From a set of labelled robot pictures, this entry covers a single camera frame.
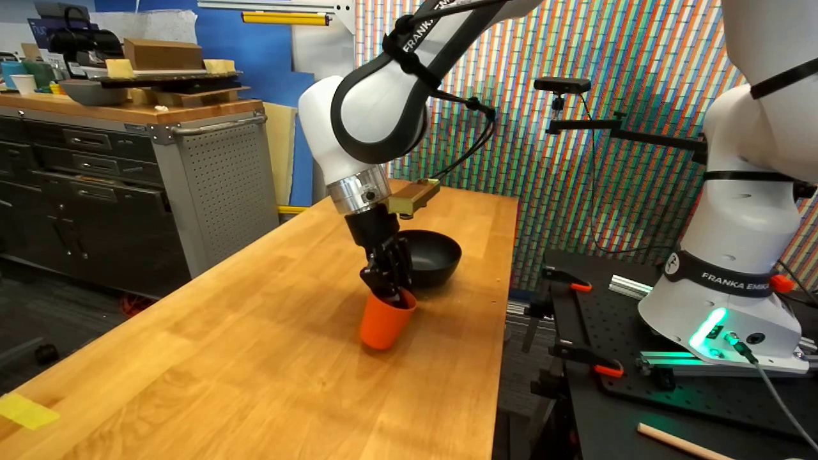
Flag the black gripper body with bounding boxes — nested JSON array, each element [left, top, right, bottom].
[[342, 204, 415, 277]]

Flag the black bowl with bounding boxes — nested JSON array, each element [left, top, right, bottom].
[[393, 228, 464, 297]]

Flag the orange cup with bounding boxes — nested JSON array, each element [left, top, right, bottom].
[[355, 286, 421, 356]]

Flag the beige panel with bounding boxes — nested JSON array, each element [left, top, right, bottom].
[[261, 99, 298, 230]]

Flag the white sheet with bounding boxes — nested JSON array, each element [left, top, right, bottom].
[[288, 12, 358, 83]]

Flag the blue board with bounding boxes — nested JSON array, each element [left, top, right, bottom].
[[90, 0, 329, 210]]

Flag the white cylinder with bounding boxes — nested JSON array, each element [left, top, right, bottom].
[[606, 270, 656, 302]]

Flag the yellow bar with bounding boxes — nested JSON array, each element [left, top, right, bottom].
[[240, 8, 333, 29]]

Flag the stack of wooden boards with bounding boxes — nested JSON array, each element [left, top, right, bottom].
[[99, 56, 248, 111]]

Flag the grey metal cabinet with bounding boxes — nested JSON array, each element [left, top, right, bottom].
[[0, 94, 282, 302]]

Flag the wooden box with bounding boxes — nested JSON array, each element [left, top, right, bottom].
[[119, 35, 208, 72]]

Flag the black optical breadboard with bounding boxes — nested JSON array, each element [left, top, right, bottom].
[[540, 249, 818, 460]]

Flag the grey tray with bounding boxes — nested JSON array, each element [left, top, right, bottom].
[[55, 77, 132, 111]]

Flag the wooden dowel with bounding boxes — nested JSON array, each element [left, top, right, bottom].
[[634, 422, 737, 460]]

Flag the black equipment pile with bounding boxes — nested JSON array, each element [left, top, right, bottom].
[[26, 3, 128, 70]]

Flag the yellow sticky note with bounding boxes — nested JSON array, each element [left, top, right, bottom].
[[0, 392, 63, 435]]

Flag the orange knob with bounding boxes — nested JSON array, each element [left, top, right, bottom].
[[766, 270, 801, 300]]

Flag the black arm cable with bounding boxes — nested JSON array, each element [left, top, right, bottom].
[[421, 86, 502, 184]]

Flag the orange handled clamp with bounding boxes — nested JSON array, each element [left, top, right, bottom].
[[546, 338, 627, 384], [540, 264, 597, 300]]

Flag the black camera on mount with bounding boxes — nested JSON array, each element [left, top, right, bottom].
[[532, 77, 592, 115]]

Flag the grey cable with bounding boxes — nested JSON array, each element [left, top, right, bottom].
[[733, 338, 818, 454]]

